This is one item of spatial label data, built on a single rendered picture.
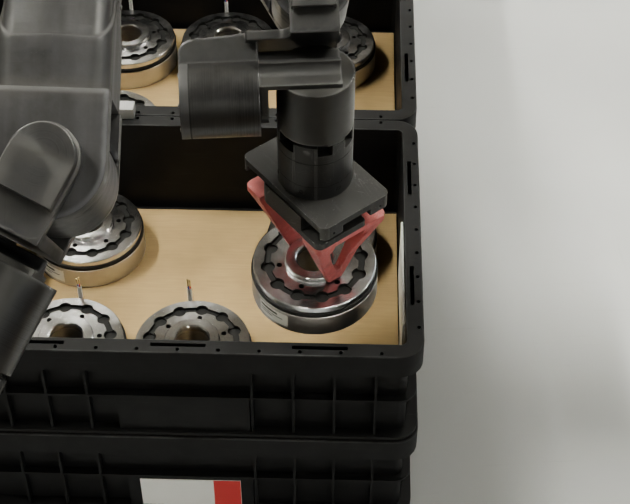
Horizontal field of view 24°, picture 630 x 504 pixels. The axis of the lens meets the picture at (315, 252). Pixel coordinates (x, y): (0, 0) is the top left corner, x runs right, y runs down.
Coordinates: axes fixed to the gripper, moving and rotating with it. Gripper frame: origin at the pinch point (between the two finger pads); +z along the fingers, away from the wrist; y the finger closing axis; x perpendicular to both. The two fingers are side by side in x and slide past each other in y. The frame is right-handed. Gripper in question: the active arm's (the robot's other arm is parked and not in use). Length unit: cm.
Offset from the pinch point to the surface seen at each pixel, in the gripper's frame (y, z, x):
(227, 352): 0.9, 4.6, -9.6
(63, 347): -7.8, 4.6, -19.7
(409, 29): -23.2, 7.2, 30.5
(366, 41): -31.0, 14.5, 31.6
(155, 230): -23.2, 16.1, -1.4
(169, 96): -39.6, 17.4, 11.3
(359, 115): -15.7, 6.4, 17.8
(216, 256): -16.6, 15.9, 1.1
